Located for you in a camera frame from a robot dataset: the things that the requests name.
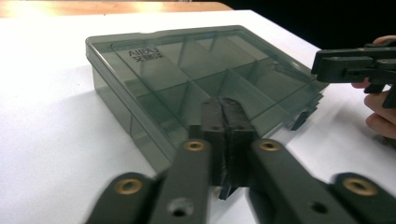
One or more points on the white table cover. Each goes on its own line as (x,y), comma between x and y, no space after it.
(46,140)

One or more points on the grey transparent compartment storage box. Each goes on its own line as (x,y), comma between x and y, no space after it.
(155,77)

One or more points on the black curtain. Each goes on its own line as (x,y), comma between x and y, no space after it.
(311,18)

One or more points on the wooden table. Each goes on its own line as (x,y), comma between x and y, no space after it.
(93,7)

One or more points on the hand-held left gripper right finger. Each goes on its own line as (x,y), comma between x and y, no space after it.
(239,130)

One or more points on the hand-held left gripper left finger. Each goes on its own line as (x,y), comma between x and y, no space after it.
(214,124)

